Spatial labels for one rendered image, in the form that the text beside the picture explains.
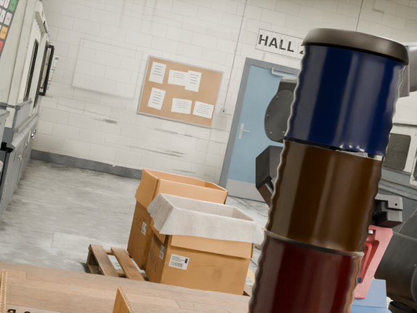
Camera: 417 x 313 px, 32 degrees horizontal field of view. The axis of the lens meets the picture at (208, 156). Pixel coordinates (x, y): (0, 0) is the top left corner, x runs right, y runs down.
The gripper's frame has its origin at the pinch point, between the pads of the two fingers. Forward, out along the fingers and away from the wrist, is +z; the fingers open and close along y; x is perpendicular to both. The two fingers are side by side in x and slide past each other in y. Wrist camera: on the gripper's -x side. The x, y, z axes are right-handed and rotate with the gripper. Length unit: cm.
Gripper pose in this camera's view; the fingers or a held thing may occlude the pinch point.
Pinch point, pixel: (356, 290)
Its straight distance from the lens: 79.1
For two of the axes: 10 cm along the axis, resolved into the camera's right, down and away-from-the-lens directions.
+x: 9.6, 1.2, 2.6
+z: -0.3, 9.4, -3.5
